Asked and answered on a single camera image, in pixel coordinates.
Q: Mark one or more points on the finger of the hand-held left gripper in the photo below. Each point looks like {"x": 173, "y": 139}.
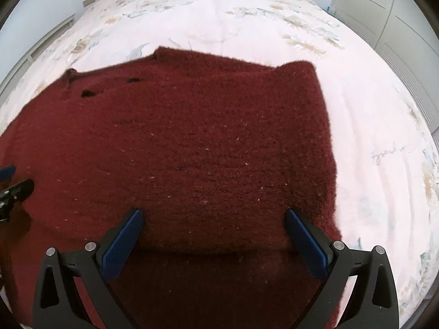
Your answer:
{"x": 19, "y": 192}
{"x": 6, "y": 172}

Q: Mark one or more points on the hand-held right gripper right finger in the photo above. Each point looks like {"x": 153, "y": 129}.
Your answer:
{"x": 307, "y": 243}

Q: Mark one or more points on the beige wall socket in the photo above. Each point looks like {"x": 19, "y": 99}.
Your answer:
{"x": 89, "y": 1}

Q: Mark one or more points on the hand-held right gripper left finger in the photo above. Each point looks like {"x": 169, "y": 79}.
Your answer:
{"x": 123, "y": 243}

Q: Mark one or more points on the white panelled wardrobe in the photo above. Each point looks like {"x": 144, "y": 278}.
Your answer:
{"x": 394, "y": 13}

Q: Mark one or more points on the dark red towel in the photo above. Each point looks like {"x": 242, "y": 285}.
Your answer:
{"x": 205, "y": 144}

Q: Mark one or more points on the floral white bed quilt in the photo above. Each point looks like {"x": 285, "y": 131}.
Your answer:
{"x": 370, "y": 126}

